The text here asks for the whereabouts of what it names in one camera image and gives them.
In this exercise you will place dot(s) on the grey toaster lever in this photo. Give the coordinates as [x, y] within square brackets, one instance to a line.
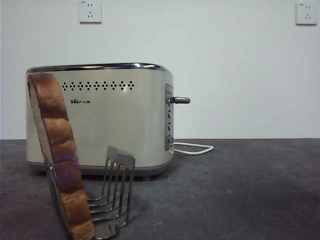
[182, 100]

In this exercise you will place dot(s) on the brown bread slice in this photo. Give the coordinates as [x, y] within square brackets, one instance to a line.
[60, 140]

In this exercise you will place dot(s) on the cream two-slot toaster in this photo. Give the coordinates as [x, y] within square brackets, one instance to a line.
[112, 120]

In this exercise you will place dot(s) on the shiny metal toast rack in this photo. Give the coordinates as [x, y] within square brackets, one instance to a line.
[122, 160]

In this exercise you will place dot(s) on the white wall socket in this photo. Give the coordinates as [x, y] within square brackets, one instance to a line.
[306, 14]
[90, 12]

